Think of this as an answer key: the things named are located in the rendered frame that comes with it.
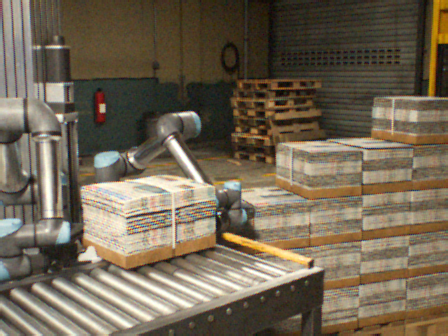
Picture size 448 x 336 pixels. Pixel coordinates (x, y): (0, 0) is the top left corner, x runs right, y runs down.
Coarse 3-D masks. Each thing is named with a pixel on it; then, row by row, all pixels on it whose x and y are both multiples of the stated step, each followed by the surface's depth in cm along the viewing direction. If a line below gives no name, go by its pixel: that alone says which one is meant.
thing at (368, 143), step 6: (366, 138) 315; (348, 144) 289; (354, 144) 287; (360, 144) 288; (366, 144) 288; (372, 144) 288; (378, 144) 288; (384, 144) 288; (390, 144) 288; (396, 144) 289; (402, 144) 289
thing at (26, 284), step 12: (216, 240) 220; (96, 264) 189; (108, 264) 189; (36, 276) 178; (48, 276) 178; (60, 276) 178; (72, 276) 181; (0, 288) 168; (12, 288) 168; (24, 288) 171
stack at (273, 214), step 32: (256, 192) 288; (288, 192) 286; (384, 192) 287; (256, 224) 262; (288, 224) 268; (320, 224) 274; (352, 224) 281; (384, 224) 288; (256, 256) 264; (320, 256) 276; (352, 256) 283; (384, 256) 291; (352, 288) 286; (384, 288) 294; (288, 320) 276; (352, 320) 290
